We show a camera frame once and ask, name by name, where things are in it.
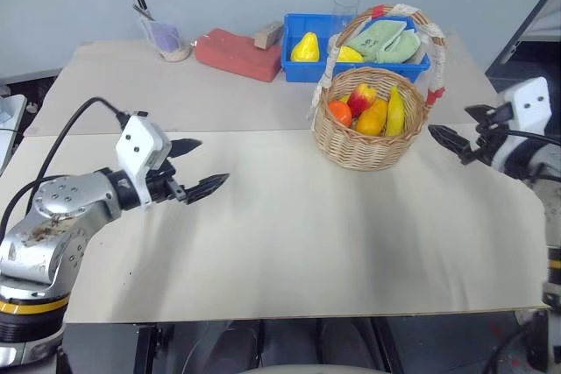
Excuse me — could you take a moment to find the clear drinking glass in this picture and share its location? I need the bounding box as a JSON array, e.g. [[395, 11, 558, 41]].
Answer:
[[331, 0, 361, 42]]

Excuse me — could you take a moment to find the red yellow apple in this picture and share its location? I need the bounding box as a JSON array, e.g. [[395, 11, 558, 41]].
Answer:
[[346, 83, 380, 118]]

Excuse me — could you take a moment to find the light green folded cloth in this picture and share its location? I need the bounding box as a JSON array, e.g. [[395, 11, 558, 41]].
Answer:
[[345, 18, 411, 62]]

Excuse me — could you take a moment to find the clear glass beaker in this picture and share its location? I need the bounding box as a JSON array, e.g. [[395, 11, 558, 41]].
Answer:
[[138, 13, 194, 62]]

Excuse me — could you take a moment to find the orange yellow mango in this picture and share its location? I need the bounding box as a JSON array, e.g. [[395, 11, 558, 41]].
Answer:
[[355, 98, 390, 137]]

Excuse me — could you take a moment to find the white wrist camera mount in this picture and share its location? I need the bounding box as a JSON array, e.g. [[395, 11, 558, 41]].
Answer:
[[498, 76, 553, 139], [115, 112, 173, 208]]

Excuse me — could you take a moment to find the yellow lemon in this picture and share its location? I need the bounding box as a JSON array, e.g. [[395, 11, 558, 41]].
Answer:
[[334, 45, 366, 65]]

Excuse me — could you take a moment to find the white box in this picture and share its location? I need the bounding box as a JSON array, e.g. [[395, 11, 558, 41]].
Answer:
[[0, 93, 28, 174]]

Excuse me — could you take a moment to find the wicker basket with handle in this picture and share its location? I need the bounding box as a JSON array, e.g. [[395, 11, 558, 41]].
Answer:
[[309, 3, 450, 173]]

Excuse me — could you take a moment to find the green plush cloth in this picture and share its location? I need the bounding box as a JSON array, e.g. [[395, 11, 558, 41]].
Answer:
[[375, 29, 423, 65]]

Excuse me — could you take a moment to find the small brown wooden block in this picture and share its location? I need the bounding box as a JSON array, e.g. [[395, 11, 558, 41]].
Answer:
[[252, 20, 286, 50]]

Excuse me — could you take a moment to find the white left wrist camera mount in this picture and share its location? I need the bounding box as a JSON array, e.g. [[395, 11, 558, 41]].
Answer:
[[115, 112, 173, 208]]

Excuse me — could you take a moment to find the purple item in beaker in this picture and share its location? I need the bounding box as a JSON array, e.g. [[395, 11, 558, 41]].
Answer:
[[150, 23, 181, 53]]

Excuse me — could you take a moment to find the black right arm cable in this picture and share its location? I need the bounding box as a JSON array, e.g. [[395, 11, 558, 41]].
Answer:
[[502, 127, 561, 148]]

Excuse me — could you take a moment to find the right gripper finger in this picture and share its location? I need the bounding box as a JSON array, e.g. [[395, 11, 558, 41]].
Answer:
[[428, 124, 471, 161], [465, 103, 496, 123]]

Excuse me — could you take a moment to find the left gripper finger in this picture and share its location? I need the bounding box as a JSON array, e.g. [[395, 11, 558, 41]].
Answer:
[[167, 138, 204, 160], [183, 173, 231, 206]]

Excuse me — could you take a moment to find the black table frame leg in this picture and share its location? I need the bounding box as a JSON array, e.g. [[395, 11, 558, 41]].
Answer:
[[131, 321, 160, 374], [371, 316, 407, 374]]

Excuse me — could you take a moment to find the black monitor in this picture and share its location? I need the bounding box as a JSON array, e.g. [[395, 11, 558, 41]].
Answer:
[[483, 0, 561, 95]]

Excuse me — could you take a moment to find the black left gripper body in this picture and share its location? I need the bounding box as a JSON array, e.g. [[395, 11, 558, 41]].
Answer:
[[146, 159, 190, 207]]

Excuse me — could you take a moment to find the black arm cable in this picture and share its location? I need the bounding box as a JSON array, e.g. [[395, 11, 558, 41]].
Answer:
[[0, 96, 133, 243], [502, 127, 561, 148]]

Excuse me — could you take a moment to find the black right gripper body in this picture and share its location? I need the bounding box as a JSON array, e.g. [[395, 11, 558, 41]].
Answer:
[[459, 103, 513, 166]]

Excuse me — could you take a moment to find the yellow pear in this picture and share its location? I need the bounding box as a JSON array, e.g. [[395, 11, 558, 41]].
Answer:
[[290, 31, 321, 63]]

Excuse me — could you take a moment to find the yellow banana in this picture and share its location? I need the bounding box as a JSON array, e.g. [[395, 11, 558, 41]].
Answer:
[[384, 85, 406, 138]]

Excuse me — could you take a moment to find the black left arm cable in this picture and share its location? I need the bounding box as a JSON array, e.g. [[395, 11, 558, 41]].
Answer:
[[0, 96, 133, 243]]

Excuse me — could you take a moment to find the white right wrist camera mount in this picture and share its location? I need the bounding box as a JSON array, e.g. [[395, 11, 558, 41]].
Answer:
[[498, 76, 553, 139]]

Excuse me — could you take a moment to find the orange fruit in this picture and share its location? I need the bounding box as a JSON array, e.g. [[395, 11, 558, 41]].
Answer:
[[327, 99, 353, 128]]

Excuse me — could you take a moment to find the pale rounded robot body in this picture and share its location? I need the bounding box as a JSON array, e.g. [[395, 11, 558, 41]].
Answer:
[[244, 362, 348, 374]]

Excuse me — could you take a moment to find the red brick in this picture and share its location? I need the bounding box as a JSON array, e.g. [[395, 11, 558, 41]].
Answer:
[[194, 27, 283, 83]]

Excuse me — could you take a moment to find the blue plastic bin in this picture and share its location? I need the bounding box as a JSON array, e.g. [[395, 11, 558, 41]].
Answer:
[[280, 12, 433, 84]]

